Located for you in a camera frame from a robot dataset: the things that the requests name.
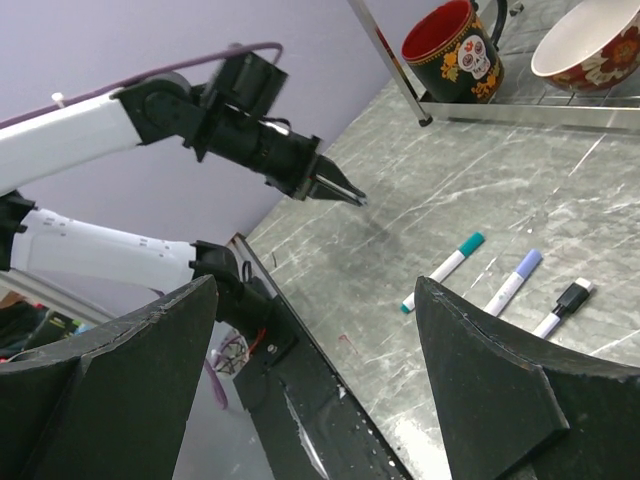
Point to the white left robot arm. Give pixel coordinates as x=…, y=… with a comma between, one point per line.
x=144, y=184

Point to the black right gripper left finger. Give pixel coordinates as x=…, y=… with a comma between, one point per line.
x=112, y=402

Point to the small pen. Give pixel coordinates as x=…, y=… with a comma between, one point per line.
x=449, y=265

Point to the steel dish rack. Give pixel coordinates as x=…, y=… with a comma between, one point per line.
x=520, y=100

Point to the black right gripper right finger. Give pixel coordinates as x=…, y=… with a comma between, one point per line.
x=506, y=399

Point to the thin white pen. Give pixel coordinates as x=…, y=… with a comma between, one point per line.
x=572, y=298

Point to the white marker with purple tip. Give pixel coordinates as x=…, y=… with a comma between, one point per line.
x=513, y=283

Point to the white ceramic bowl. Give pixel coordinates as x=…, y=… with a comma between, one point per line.
x=593, y=47

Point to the red and black mug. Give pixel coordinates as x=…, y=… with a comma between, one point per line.
x=454, y=56

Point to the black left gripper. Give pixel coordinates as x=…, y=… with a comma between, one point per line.
x=287, y=161

